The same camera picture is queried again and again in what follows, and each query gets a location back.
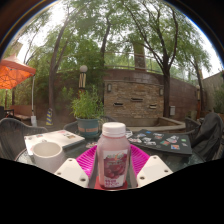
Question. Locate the orange canopy tent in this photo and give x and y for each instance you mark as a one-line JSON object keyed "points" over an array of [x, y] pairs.
{"points": [[13, 73]]}

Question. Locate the small colourful card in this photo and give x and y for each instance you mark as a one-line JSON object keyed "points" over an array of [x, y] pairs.
{"points": [[91, 145]]}

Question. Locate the white sheet with stickers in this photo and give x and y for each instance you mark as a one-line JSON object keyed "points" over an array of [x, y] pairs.
{"points": [[128, 134]]}

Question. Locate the blue yellow striped bollard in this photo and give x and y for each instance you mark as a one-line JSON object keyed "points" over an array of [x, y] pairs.
{"points": [[49, 117]]}

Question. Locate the white cup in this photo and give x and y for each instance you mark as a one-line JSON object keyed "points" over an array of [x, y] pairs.
{"points": [[48, 161]]}

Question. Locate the white laptop with stickers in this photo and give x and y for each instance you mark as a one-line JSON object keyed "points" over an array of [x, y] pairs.
{"points": [[53, 138]]}

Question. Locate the black laptop with stickers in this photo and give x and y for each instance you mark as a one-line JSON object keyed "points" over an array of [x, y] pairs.
{"points": [[163, 141]]}

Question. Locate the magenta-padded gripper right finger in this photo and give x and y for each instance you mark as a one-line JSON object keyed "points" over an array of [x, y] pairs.
{"points": [[155, 170]]}

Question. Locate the wall lantern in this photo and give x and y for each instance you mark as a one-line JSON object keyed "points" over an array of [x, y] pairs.
{"points": [[161, 91], [109, 87]]}

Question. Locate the green plant in teal pot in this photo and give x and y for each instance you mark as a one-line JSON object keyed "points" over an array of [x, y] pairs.
{"points": [[86, 106]]}

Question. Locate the pink juice bottle white cap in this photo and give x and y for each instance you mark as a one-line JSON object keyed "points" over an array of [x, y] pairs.
{"points": [[113, 156]]}

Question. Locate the dark grey jacket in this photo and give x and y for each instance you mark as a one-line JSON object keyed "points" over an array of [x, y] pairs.
{"points": [[208, 133]]}

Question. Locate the white wall box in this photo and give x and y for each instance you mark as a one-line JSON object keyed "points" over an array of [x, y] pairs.
{"points": [[172, 110]]}

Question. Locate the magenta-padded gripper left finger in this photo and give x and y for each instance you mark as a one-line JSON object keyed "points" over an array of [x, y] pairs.
{"points": [[71, 172]]}

